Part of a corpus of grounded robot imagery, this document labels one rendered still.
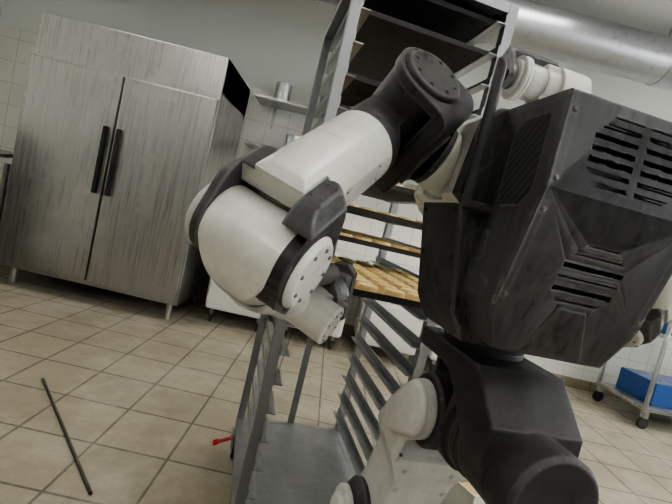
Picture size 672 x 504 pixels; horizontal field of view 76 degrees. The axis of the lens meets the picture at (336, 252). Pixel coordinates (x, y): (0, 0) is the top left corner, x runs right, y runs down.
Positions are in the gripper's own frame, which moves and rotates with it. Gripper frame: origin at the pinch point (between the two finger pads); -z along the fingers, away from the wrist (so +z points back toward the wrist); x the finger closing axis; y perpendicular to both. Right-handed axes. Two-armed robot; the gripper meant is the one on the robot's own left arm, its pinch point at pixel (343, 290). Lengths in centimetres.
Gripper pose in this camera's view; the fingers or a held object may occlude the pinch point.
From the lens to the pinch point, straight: 88.4
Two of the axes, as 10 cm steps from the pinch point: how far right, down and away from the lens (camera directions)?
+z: -3.1, 0.0, -9.5
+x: 2.3, -9.7, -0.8
